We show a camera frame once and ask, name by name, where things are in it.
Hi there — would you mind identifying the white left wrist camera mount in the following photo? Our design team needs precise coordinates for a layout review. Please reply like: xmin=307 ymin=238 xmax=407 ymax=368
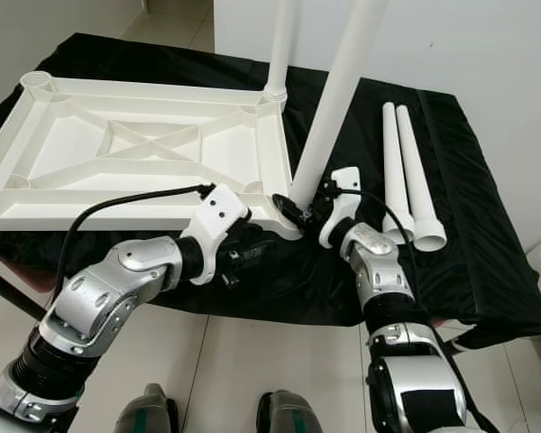
xmin=180 ymin=183 xmax=251 ymax=285

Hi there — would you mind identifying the grey left robot foot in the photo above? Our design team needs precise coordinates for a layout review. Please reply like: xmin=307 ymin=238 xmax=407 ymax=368
xmin=117 ymin=383 xmax=181 ymax=433

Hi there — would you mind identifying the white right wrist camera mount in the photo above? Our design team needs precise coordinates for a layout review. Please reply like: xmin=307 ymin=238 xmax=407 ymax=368
xmin=318 ymin=166 xmax=363 ymax=249

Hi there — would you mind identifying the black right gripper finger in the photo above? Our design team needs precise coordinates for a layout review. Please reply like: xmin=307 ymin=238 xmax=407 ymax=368
xmin=272 ymin=194 xmax=307 ymax=226

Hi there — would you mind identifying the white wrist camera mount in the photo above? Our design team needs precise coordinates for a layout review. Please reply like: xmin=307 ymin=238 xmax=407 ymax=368
xmin=318 ymin=166 xmax=363 ymax=249
xmin=180 ymin=183 xmax=251 ymax=285

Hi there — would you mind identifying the black metal table leg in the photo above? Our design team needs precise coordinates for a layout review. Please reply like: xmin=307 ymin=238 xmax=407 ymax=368
xmin=0 ymin=262 xmax=50 ymax=321

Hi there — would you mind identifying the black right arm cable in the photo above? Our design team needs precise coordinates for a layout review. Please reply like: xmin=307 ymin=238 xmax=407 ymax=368
xmin=329 ymin=180 xmax=417 ymax=249

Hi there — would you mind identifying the grey metal table leg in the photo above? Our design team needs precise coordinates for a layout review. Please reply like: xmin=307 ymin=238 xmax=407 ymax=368
xmin=442 ymin=327 xmax=488 ymax=355

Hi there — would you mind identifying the white plastic table leg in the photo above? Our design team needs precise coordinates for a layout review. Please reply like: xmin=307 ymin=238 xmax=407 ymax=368
xmin=395 ymin=105 xmax=448 ymax=253
xmin=381 ymin=102 xmax=416 ymax=244
xmin=289 ymin=0 xmax=389 ymax=210
xmin=261 ymin=0 xmax=303 ymax=102

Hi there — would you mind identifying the black table cloth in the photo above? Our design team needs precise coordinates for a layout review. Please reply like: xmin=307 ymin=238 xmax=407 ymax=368
xmin=0 ymin=32 xmax=541 ymax=348

